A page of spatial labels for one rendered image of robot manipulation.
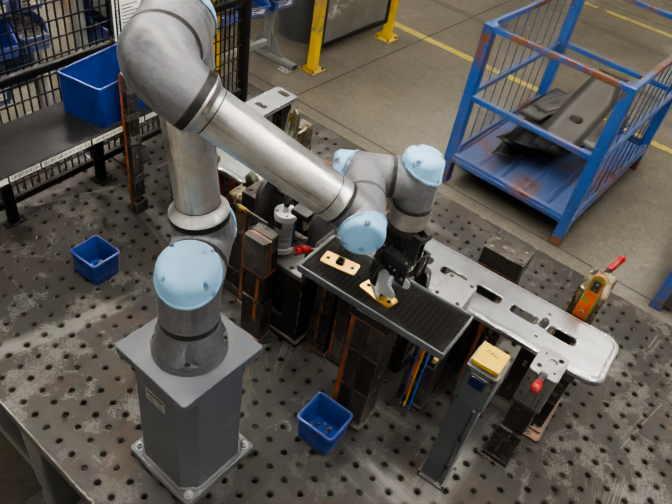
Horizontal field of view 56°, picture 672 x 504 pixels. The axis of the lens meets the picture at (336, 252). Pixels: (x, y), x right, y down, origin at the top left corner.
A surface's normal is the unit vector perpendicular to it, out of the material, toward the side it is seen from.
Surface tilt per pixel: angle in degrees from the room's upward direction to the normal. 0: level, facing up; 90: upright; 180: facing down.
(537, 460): 0
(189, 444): 90
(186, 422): 90
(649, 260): 0
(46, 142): 0
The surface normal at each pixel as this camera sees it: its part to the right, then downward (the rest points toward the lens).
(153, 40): 0.10, -0.26
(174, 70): 0.25, 0.00
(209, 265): 0.13, -0.63
